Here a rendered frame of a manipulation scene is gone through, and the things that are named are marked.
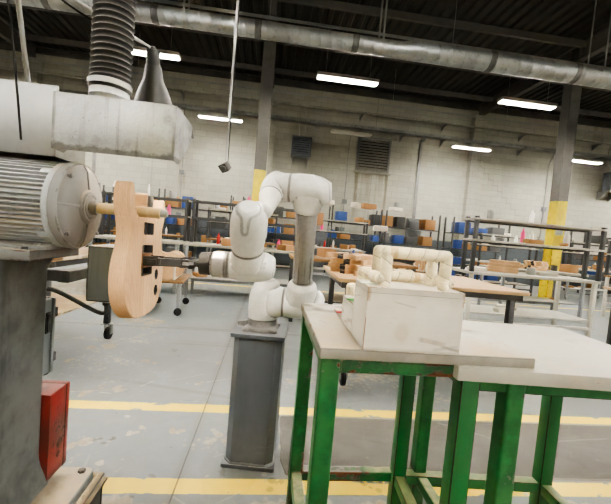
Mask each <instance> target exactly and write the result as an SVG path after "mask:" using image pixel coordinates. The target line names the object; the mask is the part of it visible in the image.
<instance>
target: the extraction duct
mask: <svg viewBox="0 0 611 504"><path fill-rule="evenodd" d="M21 5H23V6H30V7H36V8H44V9H47V10H58V11H65V12H72V13H78V12H76V11H75V10H74V9H72V8H71V7H69V6H68V5H66V4H65V3H64V2H62V1H61V0H21ZM135 5H136V10H135V11H136V15H135V19H136V21H135V22H142V23H149V24H154V25H159V26H161V25H163V26H170V27H177V28H184V26H183V16H182V15H183V8H176V7H170V6H164V5H159V4H153V3H152V4H149V3H142V2H137V3H136V4H135ZM185 25H186V28H187V29H191V30H198V31H204V32H212V33H219V34H226V35H233V36H234V29H235V16H230V15H223V14H217V13H210V12H203V11H197V10H190V9H185ZM184 29H185V28H184ZM238 36H240V37H247V38H254V39H258V40H268V41H275V42H282V43H289V44H296V45H303V46H310V47H317V48H324V49H331V50H338V51H345V52H350V53H355V54H356V53H359V54H366V55H373V56H379V54H380V51H381V47H382V39H383V38H377V37H371V36H364V35H360V34H354V33H353V34H351V33H344V32H337V31H331V30H324V29H317V28H311V27H304V26H298V25H290V24H284V23H277V22H270V21H264V20H259V19H250V18H244V17H239V23H238ZM380 57H387V58H394V59H399V60H406V61H411V62H419V63H426V64H433V65H440V66H447V67H454V68H461V69H468V70H475V71H481V72H486V73H496V74H502V75H510V76H517V77H524V78H531V79H538V80H545V81H552V82H558V83H564V84H569V85H571V84H572V85H579V86H586V87H592V86H594V85H596V84H597V83H598V82H599V81H600V79H601V77H602V75H603V70H604V66H596V65H590V64H583V63H580V62H570V61H564V60H556V59H550V58H543V57H537V56H530V55H523V54H517V53H510V52H503V51H497V50H493V49H484V48H477V47H471V46H464V45H457V44H451V43H444V42H438V41H431V40H425V39H419V38H417V39H412V40H408V41H397V40H391V39H384V47H383V51H382V54H381V56H380ZM593 88H600V89H607V90H611V68H610V67H606V69H605V75H604V77H603V79H602V80H601V82H600V83H599V84H598V85H596V86H595V87H593Z"/></svg>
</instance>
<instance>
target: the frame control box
mask: <svg viewBox="0 0 611 504"><path fill-rule="evenodd" d="M114 245H115V244H102V245H90V246H89V248H88V267H87V286H86V301H94V302H102V305H103V306H104V311H100V310H98V309H96V308H93V307H91V306H90V305H88V304H86V303H84V302H82V301H80V300H79V299H77V298H75V297H73V296H71V295H69V294H68V293H66V292H64V291H62V290H59V289H57V288H54V287H46V292H47V291H51V292H54V293H57V294H59V295H61V296H63V297H65V298H67V299H69V300H70V301H72V302H74V303H76V304H78V305H80V306H81V307H83V308H85V309H87V310H89V311H91V312H93V313H95V314H98V315H106V314H107V313H108V311H109V303H110V301H109V294H108V275H109V267H110V261H111V257H112V253H113V249H114Z"/></svg>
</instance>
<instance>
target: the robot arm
mask: <svg viewBox="0 0 611 504"><path fill-rule="evenodd" d="M331 200H332V183H331V182H329V181H328V180H327V179H325V178H323V177H320V176H316V175H310V174H300V173H298V174H289V173H282V172H279V171H274V172H272V173H270V174H269V175H267V176H266V178H265V179H264V180H263V182H262V185H261V187H260V193H259V201H251V200H245V201H242V202H240V203H238V204H237V205H236V206H235V208H234V210H233V212H232V215H231V219H230V241H231V246H232V252H223V251H214V252H213V254H212V253H206V252H201V253H200V255H199V259H197V258H195V257H171V256H170V257H165V256H158V255H157V256H155V255H151V256H143V266H157V267H159V266H165V267H179V268H187V269H194V267H198V273H199V274H200V275H211V276H212V277H219V278H225V279H227V278H228V279H234V280H236V281H242V282H255V283H254V285H253V287H252V289H251V292H250V297H249V306H248V319H245V320H238V325H241V326H245V327H243V328H242V331H244V332H259V333H269V334H277V329H278V327H279V326H280V323H277V317H281V316H282V317H288V318H296V319H302V311H301V304H302V303H314V304H324V296H323V294H322V293H321V292H320V291H318V290H317V288H316V284H315V283H314V281H313V280H312V272H313V260H314V248H315V238H316V226H317V215H318V214H319V213H320V211H321V209H322V206H326V205H328V204H329V203H330V201H331ZM280 202H291V203H293V207H294V210H295V212H296V226H295V244H294V262H293V279H292V280H290V281H289V283H288V285H287V288H284V287H281V286H280V283H279V282H278V281H277V280H276V279H275V278H272V277H273V276H274V273H275V268H276V259H275V258H274V257H273V256H272V255H270V254H268V253H265V252H264V251H263V249H264V244H265V239H266V237H267V226H268V218H269V217H270V216H271V215H272V214H273V212H274V210H275V209H276V207H277V206H278V204H279V203H280Z"/></svg>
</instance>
